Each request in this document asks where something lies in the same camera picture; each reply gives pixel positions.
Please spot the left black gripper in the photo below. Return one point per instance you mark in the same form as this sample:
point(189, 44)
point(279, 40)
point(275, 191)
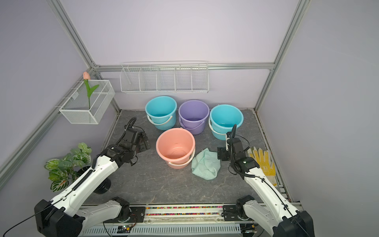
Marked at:
point(142, 144)

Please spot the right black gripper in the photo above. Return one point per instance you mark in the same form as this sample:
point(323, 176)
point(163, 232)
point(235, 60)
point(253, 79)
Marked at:
point(222, 151)

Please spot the light green microfiber cloth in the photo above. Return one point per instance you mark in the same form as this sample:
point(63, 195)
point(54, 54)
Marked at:
point(206, 165)

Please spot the teal plastic bucket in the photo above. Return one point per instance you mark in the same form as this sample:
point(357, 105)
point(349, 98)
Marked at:
point(222, 119)
point(161, 112)

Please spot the pink plastic bucket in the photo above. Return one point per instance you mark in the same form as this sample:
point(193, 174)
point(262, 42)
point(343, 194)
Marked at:
point(176, 147)

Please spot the purple plastic bucket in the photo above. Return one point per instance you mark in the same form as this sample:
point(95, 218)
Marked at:
point(193, 115)

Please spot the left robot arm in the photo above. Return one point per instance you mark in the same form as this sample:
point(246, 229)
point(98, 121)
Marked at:
point(62, 217)

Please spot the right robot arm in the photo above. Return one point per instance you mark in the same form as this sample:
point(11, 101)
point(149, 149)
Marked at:
point(279, 217)

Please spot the yellow white work gloves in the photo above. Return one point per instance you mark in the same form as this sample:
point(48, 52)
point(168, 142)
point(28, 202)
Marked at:
point(266, 164)

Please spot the potted green leafy plant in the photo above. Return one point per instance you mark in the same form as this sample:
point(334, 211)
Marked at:
point(66, 170)

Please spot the artificial pink tulip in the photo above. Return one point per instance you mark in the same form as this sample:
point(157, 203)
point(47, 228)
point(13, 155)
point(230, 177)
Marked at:
point(89, 89)

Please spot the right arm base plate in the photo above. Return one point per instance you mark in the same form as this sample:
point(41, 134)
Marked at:
point(234, 213)

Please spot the white wire basket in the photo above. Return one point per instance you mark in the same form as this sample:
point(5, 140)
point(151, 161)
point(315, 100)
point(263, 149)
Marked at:
point(75, 108)

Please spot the rail with coloured beads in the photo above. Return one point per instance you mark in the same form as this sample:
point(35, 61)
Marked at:
point(183, 210)

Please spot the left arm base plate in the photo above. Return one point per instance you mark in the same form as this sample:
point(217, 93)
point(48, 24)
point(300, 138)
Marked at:
point(136, 214)

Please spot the long white wire shelf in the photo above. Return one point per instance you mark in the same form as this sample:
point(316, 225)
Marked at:
point(164, 76)

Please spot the white slotted cable duct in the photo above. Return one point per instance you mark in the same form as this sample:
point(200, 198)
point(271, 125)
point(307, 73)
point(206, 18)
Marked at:
point(161, 230)

